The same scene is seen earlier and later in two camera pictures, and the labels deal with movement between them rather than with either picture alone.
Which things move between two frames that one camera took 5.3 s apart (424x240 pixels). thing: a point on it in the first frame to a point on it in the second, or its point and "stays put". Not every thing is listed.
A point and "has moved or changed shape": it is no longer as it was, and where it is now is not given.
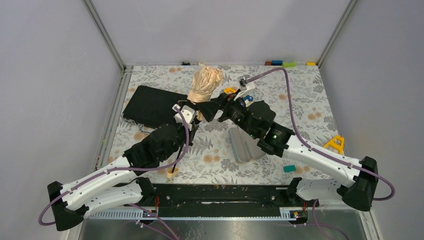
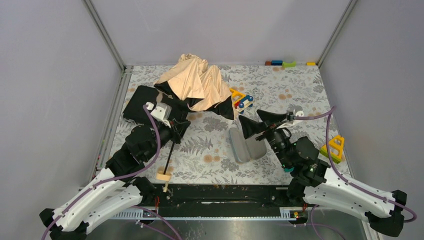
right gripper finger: [209, 109] to [270, 117]
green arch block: [286, 65] stays put
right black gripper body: [227, 108] to [263, 131]
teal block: [289, 168] stays put
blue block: [276, 62] stays put
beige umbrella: [205, 80] has moved or changed shape
